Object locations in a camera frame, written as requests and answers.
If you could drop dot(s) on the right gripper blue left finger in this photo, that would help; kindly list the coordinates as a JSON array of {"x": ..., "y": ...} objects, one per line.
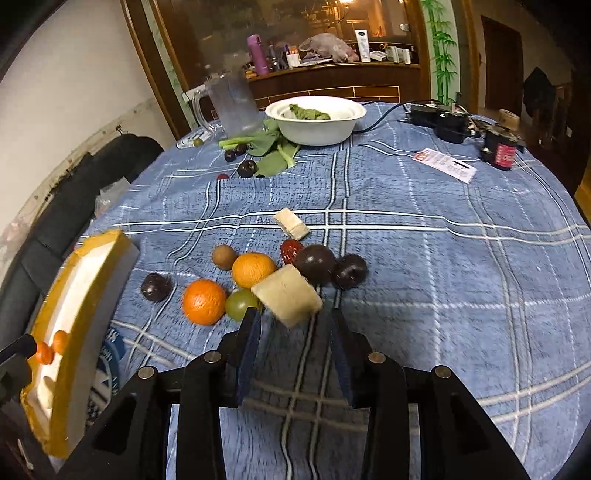
[{"x": 238, "y": 350}]

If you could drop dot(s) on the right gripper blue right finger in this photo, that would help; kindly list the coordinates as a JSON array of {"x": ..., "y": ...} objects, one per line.
[{"x": 350, "y": 351}]

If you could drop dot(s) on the green plum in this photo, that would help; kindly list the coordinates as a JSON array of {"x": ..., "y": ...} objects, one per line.
[{"x": 239, "y": 301}]

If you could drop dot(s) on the white foam cylinder block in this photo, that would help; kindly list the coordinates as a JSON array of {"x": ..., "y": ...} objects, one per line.
[{"x": 288, "y": 296}]

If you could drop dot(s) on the lighter orange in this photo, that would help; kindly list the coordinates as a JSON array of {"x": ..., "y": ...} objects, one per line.
[{"x": 250, "y": 268}]

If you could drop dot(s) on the large dark orange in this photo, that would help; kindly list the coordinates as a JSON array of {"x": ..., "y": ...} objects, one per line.
[{"x": 203, "y": 302}]

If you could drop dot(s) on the small tangerine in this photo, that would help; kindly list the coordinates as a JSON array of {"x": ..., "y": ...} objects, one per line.
[{"x": 60, "y": 342}]

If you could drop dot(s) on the dark plum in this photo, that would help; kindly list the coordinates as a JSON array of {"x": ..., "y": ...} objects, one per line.
[
  {"x": 349, "y": 272},
  {"x": 155, "y": 287},
  {"x": 247, "y": 169}
]

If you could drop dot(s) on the brown kiwi fruit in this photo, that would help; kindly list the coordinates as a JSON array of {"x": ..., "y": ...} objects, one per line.
[{"x": 223, "y": 257}]

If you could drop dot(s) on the dark passion fruit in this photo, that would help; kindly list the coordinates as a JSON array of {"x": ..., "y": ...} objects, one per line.
[{"x": 316, "y": 263}]

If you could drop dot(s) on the red jujube date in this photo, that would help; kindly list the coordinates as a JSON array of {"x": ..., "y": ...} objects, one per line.
[{"x": 289, "y": 250}]

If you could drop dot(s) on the small white cake piece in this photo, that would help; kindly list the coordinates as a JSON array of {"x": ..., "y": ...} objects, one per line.
[{"x": 291, "y": 224}]

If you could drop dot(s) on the yellow white foam box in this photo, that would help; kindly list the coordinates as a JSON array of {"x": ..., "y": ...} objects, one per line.
[{"x": 81, "y": 301}]

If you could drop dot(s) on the blue plaid tablecloth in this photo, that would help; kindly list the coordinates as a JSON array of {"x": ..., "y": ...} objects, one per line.
[{"x": 436, "y": 256}]

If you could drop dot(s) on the small dark grape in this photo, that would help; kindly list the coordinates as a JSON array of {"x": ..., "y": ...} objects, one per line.
[
  {"x": 229, "y": 156},
  {"x": 241, "y": 149}
]

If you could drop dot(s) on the green leafy vegetable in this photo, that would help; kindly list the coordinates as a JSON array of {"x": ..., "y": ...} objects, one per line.
[{"x": 270, "y": 149}]

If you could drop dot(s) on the black leather sofa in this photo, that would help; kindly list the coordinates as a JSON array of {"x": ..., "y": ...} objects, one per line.
[{"x": 68, "y": 214}]

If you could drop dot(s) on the white red label card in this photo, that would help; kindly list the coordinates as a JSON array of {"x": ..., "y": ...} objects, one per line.
[{"x": 446, "y": 164}]

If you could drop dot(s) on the clear plastic pitcher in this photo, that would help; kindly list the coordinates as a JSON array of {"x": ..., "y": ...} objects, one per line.
[{"x": 233, "y": 103}]

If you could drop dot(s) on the white bowl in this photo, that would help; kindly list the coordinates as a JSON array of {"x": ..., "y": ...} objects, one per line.
[{"x": 316, "y": 121}]

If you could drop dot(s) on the black power adapter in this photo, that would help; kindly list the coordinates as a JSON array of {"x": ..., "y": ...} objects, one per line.
[{"x": 448, "y": 123}]

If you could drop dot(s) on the red black jar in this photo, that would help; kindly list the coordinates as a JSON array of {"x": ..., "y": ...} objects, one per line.
[{"x": 500, "y": 147}]

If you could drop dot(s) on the wooden cabinet counter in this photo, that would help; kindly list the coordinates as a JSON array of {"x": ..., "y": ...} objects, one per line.
[{"x": 376, "y": 81}]

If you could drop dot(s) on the purple thermos bottle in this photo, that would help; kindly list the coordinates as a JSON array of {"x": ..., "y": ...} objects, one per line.
[{"x": 258, "y": 56}]

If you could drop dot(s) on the plastic bag on counter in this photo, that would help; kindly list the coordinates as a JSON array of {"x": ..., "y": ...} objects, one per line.
[{"x": 328, "y": 45}]

